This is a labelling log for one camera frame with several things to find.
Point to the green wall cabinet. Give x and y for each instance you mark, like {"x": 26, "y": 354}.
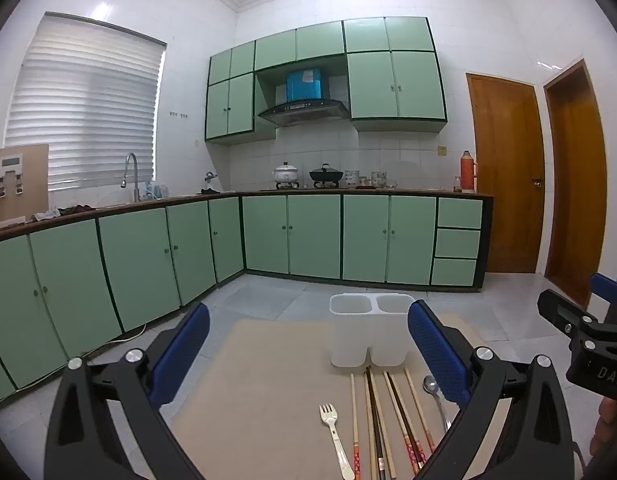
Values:
{"x": 228, "y": 100}
{"x": 298, "y": 45}
{"x": 393, "y": 80}

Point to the white two-compartment utensil holder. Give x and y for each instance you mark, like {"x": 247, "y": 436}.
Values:
{"x": 348, "y": 330}

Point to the plain bamboo chopstick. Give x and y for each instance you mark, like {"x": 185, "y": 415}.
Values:
{"x": 371, "y": 455}
{"x": 386, "y": 440}

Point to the blue wrapped hood chimney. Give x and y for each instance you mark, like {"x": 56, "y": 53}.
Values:
{"x": 304, "y": 85}

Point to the green base cabinet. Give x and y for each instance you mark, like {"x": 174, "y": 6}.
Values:
{"x": 363, "y": 237}
{"x": 133, "y": 270}

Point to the brown wooden door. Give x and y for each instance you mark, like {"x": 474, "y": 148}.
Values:
{"x": 503, "y": 170}
{"x": 578, "y": 185}

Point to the metal spoon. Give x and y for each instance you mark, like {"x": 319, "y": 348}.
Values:
{"x": 430, "y": 385}

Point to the black range hood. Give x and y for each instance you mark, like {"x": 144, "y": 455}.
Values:
{"x": 303, "y": 110}

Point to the gas stove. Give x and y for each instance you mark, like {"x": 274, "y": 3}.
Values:
{"x": 303, "y": 186}

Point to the grey rag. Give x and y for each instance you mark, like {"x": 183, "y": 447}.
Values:
{"x": 63, "y": 211}

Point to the bamboo chopstick red patterned end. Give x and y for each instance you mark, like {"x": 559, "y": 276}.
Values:
{"x": 417, "y": 405}
{"x": 397, "y": 407}
{"x": 355, "y": 425}

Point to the white cooking pot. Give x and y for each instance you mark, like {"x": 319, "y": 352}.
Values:
{"x": 285, "y": 174}

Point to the white plastic fork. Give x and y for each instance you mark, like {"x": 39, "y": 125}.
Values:
{"x": 331, "y": 422}

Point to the patterned jars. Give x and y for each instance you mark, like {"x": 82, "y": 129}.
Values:
{"x": 379, "y": 178}

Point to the dark wooden chopstick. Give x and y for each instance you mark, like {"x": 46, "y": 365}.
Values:
{"x": 374, "y": 410}

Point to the dark cloth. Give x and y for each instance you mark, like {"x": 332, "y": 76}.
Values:
{"x": 210, "y": 190}

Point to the green cabinet drawer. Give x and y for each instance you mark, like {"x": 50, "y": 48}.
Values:
{"x": 459, "y": 212}
{"x": 453, "y": 272}
{"x": 457, "y": 243}

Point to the dark chopstick red patterned end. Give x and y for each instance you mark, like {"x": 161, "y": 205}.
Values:
{"x": 411, "y": 432}

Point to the person's right hand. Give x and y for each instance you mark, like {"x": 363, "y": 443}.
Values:
{"x": 608, "y": 420}

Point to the brown cardboard sheet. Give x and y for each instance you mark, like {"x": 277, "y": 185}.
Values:
{"x": 268, "y": 385}

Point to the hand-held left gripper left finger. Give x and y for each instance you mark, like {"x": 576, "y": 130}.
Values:
{"x": 183, "y": 355}

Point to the white window blind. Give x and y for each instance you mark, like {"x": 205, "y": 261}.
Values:
{"x": 83, "y": 110}

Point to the metal kitchen faucet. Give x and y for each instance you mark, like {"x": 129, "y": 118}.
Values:
{"x": 133, "y": 170}

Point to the white plastic bracket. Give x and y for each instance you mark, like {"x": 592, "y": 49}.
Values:
{"x": 11, "y": 170}

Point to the black wok with lid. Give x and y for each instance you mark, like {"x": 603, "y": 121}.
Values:
{"x": 326, "y": 175}

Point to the brown cardboard board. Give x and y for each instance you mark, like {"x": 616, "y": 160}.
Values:
{"x": 36, "y": 185}

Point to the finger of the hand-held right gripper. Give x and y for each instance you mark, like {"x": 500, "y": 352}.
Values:
{"x": 558, "y": 307}
{"x": 608, "y": 287}

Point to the clear bottles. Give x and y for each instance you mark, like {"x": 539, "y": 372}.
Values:
{"x": 157, "y": 190}

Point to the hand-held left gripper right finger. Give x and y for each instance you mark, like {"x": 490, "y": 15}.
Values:
{"x": 438, "y": 355}

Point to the orange thermos flask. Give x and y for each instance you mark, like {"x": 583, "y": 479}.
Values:
{"x": 468, "y": 172}

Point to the row of wall hooks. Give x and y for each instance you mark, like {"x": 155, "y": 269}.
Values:
{"x": 178, "y": 115}

